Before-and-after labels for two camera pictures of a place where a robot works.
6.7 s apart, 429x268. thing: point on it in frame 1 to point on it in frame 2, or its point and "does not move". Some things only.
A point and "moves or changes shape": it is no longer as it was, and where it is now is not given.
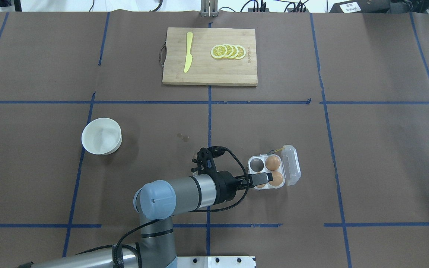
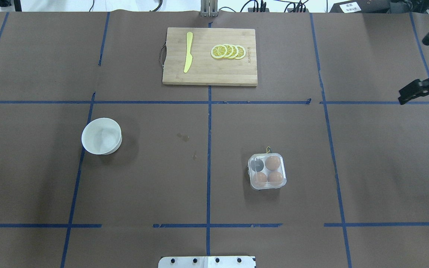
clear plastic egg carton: (286, 167) moves or changes shape
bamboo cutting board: (205, 69) does not move
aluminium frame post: (209, 8) does not move
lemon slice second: (235, 51) does not move
